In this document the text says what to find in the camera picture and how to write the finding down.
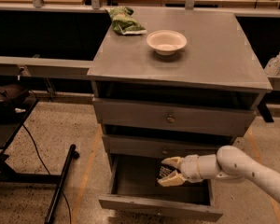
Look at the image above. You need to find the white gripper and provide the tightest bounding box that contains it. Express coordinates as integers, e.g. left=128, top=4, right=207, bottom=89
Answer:
left=158, top=155, right=203, bottom=187

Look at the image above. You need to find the black rxbar chocolate bar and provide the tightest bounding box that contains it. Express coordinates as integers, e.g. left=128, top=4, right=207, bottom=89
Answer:
left=157, top=165, right=178, bottom=187

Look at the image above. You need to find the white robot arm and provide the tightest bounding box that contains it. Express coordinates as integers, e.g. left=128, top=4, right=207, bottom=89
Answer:
left=158, top=146, right=280, bottom=203

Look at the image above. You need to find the grey open bottom drawer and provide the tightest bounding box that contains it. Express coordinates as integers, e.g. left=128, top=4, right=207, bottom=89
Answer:
left=99, top=155, right=223, bottom=222

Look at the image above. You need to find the grey middle drawer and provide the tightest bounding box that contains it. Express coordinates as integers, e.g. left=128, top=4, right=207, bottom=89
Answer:
left=102, top=133, right=235, bottom=166

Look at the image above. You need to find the grey top drawer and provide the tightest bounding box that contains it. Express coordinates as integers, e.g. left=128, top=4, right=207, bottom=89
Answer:
left=93, top=98, right=256, bottom=136

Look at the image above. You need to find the grey drawer cabinet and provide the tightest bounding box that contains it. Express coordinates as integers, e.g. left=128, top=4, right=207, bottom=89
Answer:
left=87, top=6, right=273, bottom=173

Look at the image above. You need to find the white paper bowl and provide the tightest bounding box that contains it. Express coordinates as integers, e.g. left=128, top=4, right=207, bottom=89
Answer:
left=147, top=30, right=187, bottom=56

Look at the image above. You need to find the clear sanitizer pump bottle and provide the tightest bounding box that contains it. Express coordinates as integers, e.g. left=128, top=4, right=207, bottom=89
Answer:
left=264, top=52, right=280, bottom=76

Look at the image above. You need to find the green chip bag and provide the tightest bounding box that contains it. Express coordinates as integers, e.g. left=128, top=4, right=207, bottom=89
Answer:
left=107, top=7, right=147, bottom=35

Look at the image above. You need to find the black rolling cart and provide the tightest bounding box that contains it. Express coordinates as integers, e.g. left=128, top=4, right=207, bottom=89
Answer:
left=0, top=92, right=79, bottom=224

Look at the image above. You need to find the dark bag on cart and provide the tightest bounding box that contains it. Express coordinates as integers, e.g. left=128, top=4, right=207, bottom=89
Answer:
left=0, top=84, right=29, bottom=108

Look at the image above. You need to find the black power cable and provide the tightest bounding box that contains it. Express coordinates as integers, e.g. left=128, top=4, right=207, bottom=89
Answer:
left=21, top=123, right=73, bottom=224

